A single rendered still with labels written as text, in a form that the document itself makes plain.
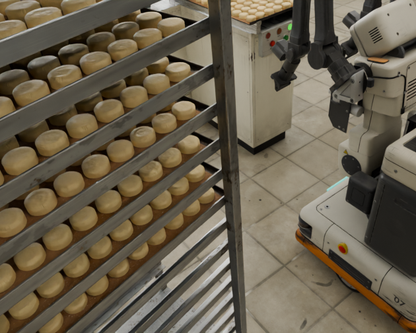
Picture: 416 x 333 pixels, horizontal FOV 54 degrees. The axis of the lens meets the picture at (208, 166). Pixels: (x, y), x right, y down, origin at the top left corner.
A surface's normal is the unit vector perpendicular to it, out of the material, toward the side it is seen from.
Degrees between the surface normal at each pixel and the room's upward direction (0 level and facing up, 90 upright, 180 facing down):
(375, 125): 90
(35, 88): 0
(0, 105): 0
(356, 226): 0
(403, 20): 47
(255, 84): 90
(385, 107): 90
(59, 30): 90
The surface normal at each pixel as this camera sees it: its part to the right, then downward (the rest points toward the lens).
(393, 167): -0.81, 0.43
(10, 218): -0.08, -0.76
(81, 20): 0.74, 0.38
